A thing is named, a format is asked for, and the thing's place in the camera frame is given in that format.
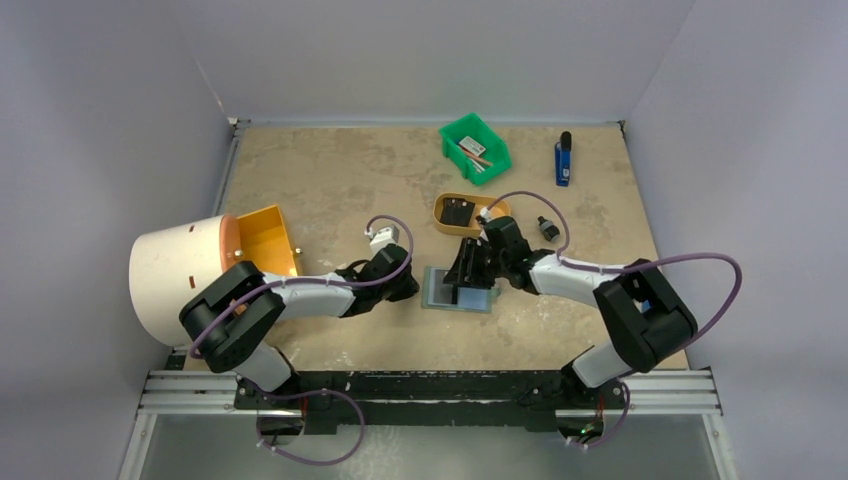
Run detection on teal card holder wallet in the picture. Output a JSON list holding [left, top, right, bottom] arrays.
[[421, 266, 501, 314]]

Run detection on black credit card stack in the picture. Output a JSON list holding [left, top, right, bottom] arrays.
[[439, 197, 476, 227]]

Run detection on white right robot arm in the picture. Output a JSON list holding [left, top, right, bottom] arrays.
[[444, 216, 698, 407]]

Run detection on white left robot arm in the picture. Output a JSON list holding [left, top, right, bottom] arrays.
[[178, 244, 420, 409]]

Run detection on black grey knob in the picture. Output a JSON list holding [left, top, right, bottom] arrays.
[[537, 216, 561, 242]]

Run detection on tan oval tray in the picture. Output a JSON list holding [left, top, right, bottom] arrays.
[[433, 192, 511, 237]]

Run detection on green plastic bin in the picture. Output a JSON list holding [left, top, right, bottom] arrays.
[[439, 113, 512, 186]]

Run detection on small items in bin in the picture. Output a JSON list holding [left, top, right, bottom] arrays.
[[456, 136, 493, 172]]

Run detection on blue black lighter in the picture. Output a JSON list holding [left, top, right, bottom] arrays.
[[554, 131, 572, 187]]

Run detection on orange drawer tray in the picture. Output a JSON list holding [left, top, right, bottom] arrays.
[[219, 204, 302, 276]]

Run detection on white cylinder drum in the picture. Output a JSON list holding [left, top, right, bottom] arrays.
[[128, 215, 241, 347]]

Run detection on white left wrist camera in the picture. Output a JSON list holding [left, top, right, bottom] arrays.
[[365, 225, 400, 254]]

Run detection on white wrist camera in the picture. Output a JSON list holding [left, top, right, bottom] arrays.
[[479, 207, 497, 224], [365, 225, 400, 254]]

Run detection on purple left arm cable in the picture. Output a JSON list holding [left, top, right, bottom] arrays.
[[188, 214, 415, 468]]

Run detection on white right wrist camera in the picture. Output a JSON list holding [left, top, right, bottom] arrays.
[[479, 207, 497, 224]]

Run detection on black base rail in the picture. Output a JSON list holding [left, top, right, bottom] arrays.
[[234, 370, 625, 438]]

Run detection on aluminium frame rail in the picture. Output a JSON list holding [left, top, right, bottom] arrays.
[[138, 370, 723, 415]]

